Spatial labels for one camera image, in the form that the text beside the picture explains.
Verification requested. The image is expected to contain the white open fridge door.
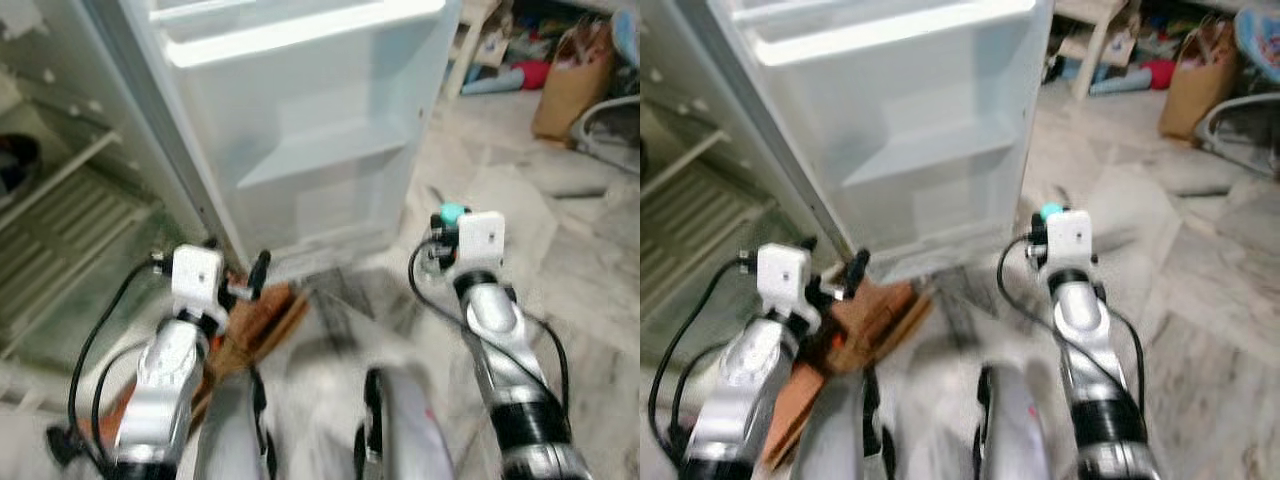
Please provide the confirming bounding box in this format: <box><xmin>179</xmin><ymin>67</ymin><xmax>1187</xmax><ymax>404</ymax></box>
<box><xmin>120</xmin><ymin>0</ymin><xmax>466</xmax><ymax>276</ymax></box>
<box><xmin>705</xmin><ymin>0</ymin><xmax>1056</xmax><ymax>281</ymax></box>

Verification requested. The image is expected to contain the white fridge body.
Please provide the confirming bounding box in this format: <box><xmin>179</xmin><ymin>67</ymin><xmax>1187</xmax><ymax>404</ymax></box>
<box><xmin>640</xmin><ymin>0</ymin><xmax>836</xmax><ymax>351</ymax></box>
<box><xmin>0</xmin><ymin>0</ymin><xmax>216</xmax><ymax>361</ymax></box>

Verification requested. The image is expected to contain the brown cardboard piece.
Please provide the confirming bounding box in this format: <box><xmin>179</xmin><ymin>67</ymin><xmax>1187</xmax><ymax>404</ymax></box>
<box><xmin>100</xmin><ymin>280</ymin><xmax>311</xmax><ymax>446</ymax></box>
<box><xmin>765</xmin><ymin>280</ymin><xmax>936</xmax><ymax>468</ymax></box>

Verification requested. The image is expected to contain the grey robot left leg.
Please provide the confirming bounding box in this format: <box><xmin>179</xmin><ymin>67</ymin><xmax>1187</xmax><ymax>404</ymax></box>
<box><xmin>195</xmin><ymin>370</ymin><xmax>276</xmax><ymax>480</ymax></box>
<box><xmin>800</xmin><ymin>375</ymin><xmax>896</xmax><ymax>480</ymax></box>

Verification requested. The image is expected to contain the grey robot leg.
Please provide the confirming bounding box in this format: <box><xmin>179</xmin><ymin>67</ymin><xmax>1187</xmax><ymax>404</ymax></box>
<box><xmin>195</xmin><ymin>370</ymin><xmax>276</xmax><ymax>480</ymax></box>
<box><xmin>975</xmin><ymin>365</ymin><xmax>1061</xmax><ymax>480</ymax></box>
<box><xmin>800</xmin><ymin>375</ymin><xmax>896</xmax><ymax>480</ymax></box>
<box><xmin>355</xmin><ymin>365</ymin><xmax>461</xmax><ymax>480</ymax></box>

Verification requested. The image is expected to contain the grey robot right leg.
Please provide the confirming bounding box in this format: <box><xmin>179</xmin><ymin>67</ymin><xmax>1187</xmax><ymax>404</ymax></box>
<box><xmin>355</xmin><ymin>365</ymin><xmax>461</xmax><ymax>480</ymax></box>
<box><xmin>975</xmin><ymin>365</ymin><xmax>1061</xmax><ymax>480</ymax></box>

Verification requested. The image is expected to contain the white stool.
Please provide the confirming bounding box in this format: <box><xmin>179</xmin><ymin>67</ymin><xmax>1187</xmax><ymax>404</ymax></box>
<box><xmin>1055</xmin><ymin>0</ymin><xmax>1131</xmax><ymax>101</ymax></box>
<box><xmin>445</xmin><ymin>0</ymin><xmax>501</xmax><ymax>101</ymax></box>

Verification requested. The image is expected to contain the brown paper bag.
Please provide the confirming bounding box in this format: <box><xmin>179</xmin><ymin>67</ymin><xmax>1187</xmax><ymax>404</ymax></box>
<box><xmin>1160</xmin><ymin>20</ymin><xmax>1241</xmax><ymax>141</ymax></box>
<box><xmin>530</xmin><ymin>20</ymin><xmax>616</xmax><ymax>146</ymax></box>

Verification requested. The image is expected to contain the dark bowl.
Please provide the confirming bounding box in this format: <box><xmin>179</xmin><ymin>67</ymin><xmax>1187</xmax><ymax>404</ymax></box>
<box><xmin>0</xmin><ymin>135</ymin><xmax>41</xmax><ymax>196</ymax></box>

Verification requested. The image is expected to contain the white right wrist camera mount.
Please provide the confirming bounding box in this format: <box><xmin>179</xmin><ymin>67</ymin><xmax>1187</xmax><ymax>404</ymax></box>
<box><xmin>457</xmin><ymin>212</ymin><xmax>506</xmax><ymax>271</ymax></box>
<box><xmin>1047</xmin><ymin>210</ymin><xmax>1093</xmax><ymax>271</ymax></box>

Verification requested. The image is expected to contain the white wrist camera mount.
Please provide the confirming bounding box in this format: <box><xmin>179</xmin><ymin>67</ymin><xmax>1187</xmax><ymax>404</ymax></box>
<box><xmin>1047</xmin><ymin>210</ymin><xmax>1093</xmax><ymax>271</ymax></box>
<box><xmin>457</xmin><ymin>212</ymin><xmax>506</xmax><ymax>271</ymax></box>
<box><xmin>172</xmin><ymin>245</ymin><xmax>226</xmax><ymax>311</ymax></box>
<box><xmin>757</xmin><ymin>243</ymin><xmax>813</xmax><ymax>311</ymax></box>

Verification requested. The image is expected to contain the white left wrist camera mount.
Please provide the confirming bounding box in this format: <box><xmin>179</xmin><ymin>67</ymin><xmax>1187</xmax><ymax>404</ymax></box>
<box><xmin>757</xmin><ymin>243</ymin><xmax>813</xmax><ymax>311</ymax></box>
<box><xmin>172</xmin><ymin>245</ymin><xmax>226</xmax><ymax>311</ymax></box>

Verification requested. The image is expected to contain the white wire fridge shelf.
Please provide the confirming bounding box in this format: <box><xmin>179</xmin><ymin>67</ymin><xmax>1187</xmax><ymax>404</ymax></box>
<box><xmin>640</xmin><ymin>130</ymin><xmax>793</xmax><ymax>323</ymax></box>
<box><xmin>0</xmin><ymin>130</ymin><xmax>153</xmax><ymax>351</ymax></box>

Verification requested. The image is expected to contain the short black right arm cable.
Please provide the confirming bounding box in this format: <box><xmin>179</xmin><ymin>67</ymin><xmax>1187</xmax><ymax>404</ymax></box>
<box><xmin>1108</xmin><ymin>305</ymin><xmax>1147</xmax><ymax>401</ymax></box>
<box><xmin>525</xmin><ymin>315</ymin><xmax>571</xmax><ymax>416</ymax></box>

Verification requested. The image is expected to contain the short black arm cable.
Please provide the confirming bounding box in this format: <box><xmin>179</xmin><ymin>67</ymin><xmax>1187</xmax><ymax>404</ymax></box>
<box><xmin>90</xmin><ymin>338</ymin><xmax>161</xmax><ymax>451</ymax></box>
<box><xmin>525</xmin><ymin>315</ymin><xmax>571</xmax><ymax>416</ymax></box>
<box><xmin>672</xmin><ymin>340</ymin><xmax>746</xmax><ymax>446</ymax></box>
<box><xmin>1108</xmin><ymin>305</ymin><xmax>1147</xmax><ymax>401</ymax></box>

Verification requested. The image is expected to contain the long black left arm cable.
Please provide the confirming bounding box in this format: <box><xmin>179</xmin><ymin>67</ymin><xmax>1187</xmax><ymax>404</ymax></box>
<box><xmin>66</xmin><ymin>255</ymin><xmax>179</xmax><ymax>461</ymax></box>
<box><xmin>647</xmin><ymin>252</ymin><xmax>763</xmax><ymax>456</ymax></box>

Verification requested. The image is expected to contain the short black left arm cable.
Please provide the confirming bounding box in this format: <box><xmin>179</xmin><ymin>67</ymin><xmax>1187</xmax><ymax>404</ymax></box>
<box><xmin>90</xmin><ymin>338</ymin><xmax>161</xmax><ymax>451</ymax></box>
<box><xmin>672</xmin><ymin>340</ymin><xmax>746</xmax><ymax>446</ymax></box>

